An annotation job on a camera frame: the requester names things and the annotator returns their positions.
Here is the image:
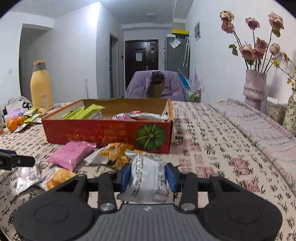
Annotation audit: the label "golden biscuit snack packet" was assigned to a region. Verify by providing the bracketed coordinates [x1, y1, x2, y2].
[83, 143, 145, 170]

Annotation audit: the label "white label snack packet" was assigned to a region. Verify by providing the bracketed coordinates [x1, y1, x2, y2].
[116, 151, 170, 204]

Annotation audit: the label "pink snack packet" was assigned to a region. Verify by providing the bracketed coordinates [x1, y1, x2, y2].
[47, 141, 96, 171]
[111, 113, 135, 121]

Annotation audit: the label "white biscuit snack packet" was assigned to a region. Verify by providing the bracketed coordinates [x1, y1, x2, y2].
[37, 166, 77, 191]

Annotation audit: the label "green snack bar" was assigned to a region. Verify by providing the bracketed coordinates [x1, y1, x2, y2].
[62, 106, 85, 120]
[74, 104, 104, 120]

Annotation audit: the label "orange mandarin left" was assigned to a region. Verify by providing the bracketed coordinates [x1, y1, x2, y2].
[7, 118, 19, 132]

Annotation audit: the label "orange mandarin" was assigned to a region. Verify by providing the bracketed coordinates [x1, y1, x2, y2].
[16, 115, 27, 126]
[7, 118, 19, 132]

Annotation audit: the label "orange mandarin middle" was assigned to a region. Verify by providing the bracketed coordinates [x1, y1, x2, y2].
[16, 115, 27, 126]

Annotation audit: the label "purple tissue pack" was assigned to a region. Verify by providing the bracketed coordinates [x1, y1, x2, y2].
[4, 101, 28, 123]

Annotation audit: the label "green white snack pile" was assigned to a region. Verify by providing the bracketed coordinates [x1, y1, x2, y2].
[14, 106, 48, 133]

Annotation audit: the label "calligraphy tablecloth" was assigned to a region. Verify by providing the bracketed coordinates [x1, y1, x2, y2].
[1, 101, 295, 240]

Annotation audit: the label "yellow thermos bottle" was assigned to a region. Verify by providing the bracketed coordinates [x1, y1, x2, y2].
[30, 60, 54, 110]

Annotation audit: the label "orange cardboard box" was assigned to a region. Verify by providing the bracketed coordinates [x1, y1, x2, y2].
[42, 98, 174, 154]

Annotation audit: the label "wooden chair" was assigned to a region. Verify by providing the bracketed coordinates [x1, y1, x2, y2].
[147, 77, 165, 98]

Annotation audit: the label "purple jacket on chair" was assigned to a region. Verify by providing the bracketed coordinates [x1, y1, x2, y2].
[125, 70, 188, 101]

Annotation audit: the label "pink textured vase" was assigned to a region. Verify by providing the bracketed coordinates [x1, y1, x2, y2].
[243, 70, 266, 110]

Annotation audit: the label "glass jar of grains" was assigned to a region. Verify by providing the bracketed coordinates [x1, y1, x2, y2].
[266, 96, 287, 125]

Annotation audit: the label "floral small vase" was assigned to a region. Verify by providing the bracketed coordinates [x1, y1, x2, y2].
[282, 89, 296, 136]

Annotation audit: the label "dark entrance door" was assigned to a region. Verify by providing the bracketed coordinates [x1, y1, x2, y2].
[125, 40, 159, 89]

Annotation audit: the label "grey refrigerator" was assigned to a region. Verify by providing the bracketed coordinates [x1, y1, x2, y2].
[165, 37, 190, 79]

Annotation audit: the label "dried pink roses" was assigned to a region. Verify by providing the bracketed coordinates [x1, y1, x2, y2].
[219, 10, 291, 74]

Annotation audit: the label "yellow flower branches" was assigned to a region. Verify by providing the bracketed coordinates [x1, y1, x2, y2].
[271, 53, 296, 90]

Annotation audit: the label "wall electrical panel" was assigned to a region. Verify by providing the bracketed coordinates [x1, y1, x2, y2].
[194, 21, 201, 41]

